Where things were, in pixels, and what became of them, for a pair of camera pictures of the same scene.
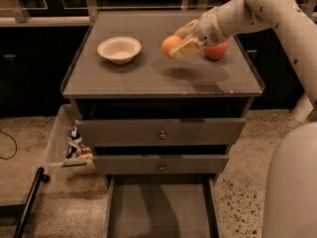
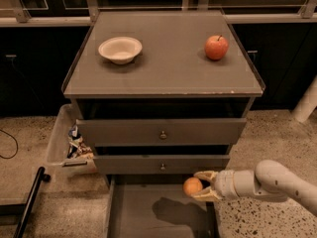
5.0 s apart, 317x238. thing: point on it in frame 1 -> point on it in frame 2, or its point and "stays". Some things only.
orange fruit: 168,44 -> 192,185
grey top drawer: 162,132 stays
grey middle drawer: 167,164 stays
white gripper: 207,28 -> 225,183
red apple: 216,52 stays
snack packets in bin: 75,147 stays
